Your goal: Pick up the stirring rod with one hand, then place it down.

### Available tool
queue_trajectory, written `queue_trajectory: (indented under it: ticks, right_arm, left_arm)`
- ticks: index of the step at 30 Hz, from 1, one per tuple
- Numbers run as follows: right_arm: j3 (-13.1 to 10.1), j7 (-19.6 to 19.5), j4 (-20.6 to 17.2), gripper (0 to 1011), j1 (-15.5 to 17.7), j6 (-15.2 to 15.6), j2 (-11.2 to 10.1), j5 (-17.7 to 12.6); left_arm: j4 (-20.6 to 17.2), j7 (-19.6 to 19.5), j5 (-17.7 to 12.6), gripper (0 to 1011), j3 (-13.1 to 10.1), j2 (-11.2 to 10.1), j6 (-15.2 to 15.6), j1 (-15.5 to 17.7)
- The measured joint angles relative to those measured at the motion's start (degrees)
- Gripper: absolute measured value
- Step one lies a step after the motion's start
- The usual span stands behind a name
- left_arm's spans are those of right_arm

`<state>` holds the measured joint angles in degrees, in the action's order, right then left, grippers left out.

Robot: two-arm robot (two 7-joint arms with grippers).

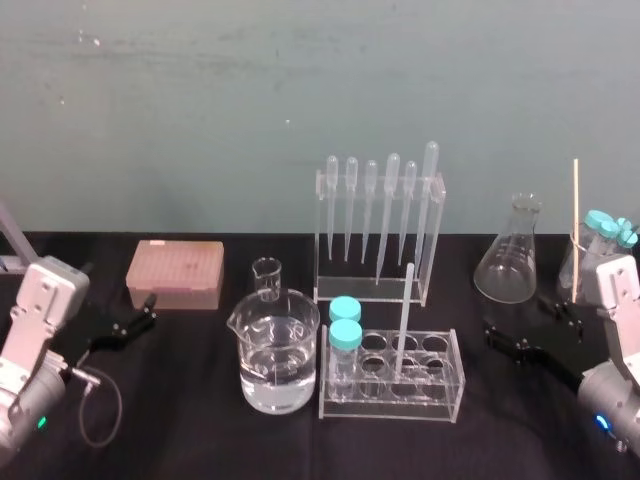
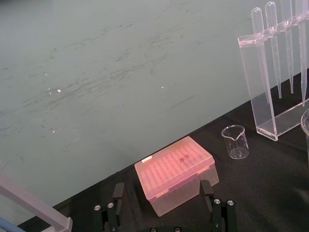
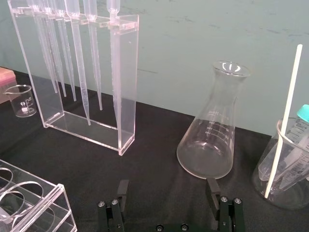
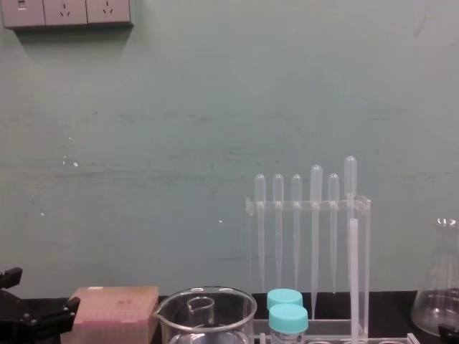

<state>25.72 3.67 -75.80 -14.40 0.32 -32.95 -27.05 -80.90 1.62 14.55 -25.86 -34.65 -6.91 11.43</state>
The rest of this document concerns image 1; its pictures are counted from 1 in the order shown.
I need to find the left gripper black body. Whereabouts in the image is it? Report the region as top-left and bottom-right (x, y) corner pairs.
(58, 299), (121, 369)

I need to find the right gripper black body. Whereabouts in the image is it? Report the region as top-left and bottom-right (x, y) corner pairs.
(519, 319), (604, 396)

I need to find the thin wooden stirring rod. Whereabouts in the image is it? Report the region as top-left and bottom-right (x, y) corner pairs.
(570, 158), (581, 305)

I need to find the pink pipette tip box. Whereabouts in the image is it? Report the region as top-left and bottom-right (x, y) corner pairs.
(125, 239), (225, 312)

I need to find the glass beaker holding tubes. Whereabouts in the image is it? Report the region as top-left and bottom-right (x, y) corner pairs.
(556, 232), (604, 302)

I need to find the glass conical flask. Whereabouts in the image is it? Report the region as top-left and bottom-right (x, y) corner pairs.
(473, 192), (545, 305)

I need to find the clear tube with teal cap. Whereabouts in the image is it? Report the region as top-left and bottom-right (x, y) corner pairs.
(592, 219), (622, 259)
(583, 209), (614, 251)
(614, 216), (640, 257)

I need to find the clear acrylic tube rack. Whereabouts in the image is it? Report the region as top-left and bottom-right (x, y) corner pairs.
(318, 327), (468, 426)

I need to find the grey metal bar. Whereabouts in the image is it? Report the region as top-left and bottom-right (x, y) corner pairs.
(0, 199), (40, 275)

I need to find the small empty glass beaker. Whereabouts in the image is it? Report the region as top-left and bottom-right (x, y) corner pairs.
(251, 257), (283, 304)

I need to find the black table cloth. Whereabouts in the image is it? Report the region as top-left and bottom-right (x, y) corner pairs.
(0, 230), (640, 480)

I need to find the large glass beaker with water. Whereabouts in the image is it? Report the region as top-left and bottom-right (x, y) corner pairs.
(226, 288), (322, 415)

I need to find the clear acrylic pipette stand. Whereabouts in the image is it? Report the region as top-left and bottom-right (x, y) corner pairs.
(314, 168), (447, 308)

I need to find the clear vial with teal cap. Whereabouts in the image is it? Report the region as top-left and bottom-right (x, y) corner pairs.
(328, 296), (363, 324)
(327, 318), (364, 397)

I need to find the longest clear plastic transfer pipette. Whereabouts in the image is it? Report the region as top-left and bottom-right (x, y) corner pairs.
(414, 140), (441, 281)

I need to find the thin dark gripper cable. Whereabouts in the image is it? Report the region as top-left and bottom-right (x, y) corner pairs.
(68, 366), (124, 448)

